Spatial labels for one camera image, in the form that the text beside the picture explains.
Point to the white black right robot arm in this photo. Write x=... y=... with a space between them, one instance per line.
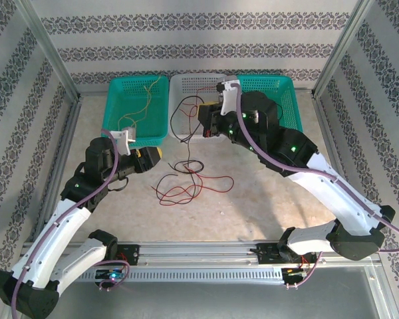
x=336 y=192

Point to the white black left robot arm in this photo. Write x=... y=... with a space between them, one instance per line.
x=53 y=232

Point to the teal plastic basket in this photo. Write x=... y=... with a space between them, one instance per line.
x=126 y=96
x=292 y=99

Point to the white plastic basket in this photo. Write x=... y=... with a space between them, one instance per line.
x=186 y=83

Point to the grey metal panel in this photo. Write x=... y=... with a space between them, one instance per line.
x=199 y=299

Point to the aluminium side rail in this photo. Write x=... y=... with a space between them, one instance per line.
x=332 y=133
x=61 y=146

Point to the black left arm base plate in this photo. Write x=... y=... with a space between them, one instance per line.
x=133 y=254

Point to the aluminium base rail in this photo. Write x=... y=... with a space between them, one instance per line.
x=199 y=252

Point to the aluminium frame post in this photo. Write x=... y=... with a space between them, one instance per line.
x=344 y=46
x=48 y=46

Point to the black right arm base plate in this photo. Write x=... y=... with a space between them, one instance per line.
x=267 y=254

